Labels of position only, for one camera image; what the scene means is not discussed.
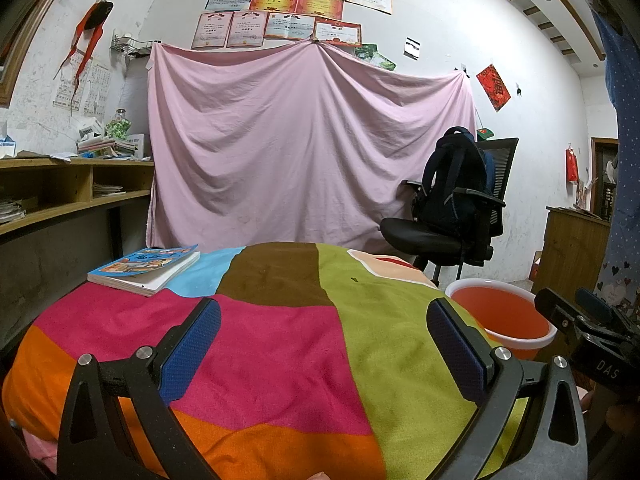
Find brown wooden frame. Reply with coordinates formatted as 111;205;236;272
0;0;81;108

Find dark blue backpack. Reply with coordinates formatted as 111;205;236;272
416;126;496;231

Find person's right hand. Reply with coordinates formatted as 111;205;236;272
582;382;640;436

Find brown wooden door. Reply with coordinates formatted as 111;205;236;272
590;137;621;221

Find black mesh office chair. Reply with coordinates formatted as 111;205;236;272
380;136;521;288

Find pink hanging sheet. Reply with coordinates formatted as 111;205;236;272
145;40;481;253

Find wire wall rack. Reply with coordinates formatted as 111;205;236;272
110;34;153;63

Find stack of books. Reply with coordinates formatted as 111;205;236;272
76;132;146;161

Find glass jar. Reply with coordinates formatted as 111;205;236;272
106;109;133;138

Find loose papers on desk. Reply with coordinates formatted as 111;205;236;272
15;150;76;163

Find stack of newspapers in shelf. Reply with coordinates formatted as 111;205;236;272
0;197;26;226

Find red hanging ribbon ornament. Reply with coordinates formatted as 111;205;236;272
54;1;115;106

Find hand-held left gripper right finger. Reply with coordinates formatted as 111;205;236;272
380;297;588;480

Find wooden shelf desk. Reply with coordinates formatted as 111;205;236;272
0;156;156;361

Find group of wall certificates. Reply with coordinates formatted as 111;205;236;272
190;0;393;51

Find small red hanging ornament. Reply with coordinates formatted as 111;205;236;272
565;144;581;183

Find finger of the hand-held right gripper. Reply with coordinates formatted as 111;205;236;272
575;287;617;326
534;287;586;333

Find wooden cabinet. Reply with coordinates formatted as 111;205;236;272
530;205;613;306

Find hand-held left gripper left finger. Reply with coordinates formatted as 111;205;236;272
56;297;223;480

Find blue cover book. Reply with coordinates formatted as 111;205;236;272
87;244;202;297

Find blue patterned curtain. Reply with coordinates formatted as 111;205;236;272
585;0;640;321

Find multicolour patchwork blanket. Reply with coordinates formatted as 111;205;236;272
2;241;531;480

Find pink towel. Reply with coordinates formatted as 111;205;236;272
20;430;61;480

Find red paper poster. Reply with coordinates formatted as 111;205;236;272
475;63;512;112

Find orange bucket with white rim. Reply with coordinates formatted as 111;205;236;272
444;278;558;361

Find white wall calendar sheets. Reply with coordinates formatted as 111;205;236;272
54;57;112;116

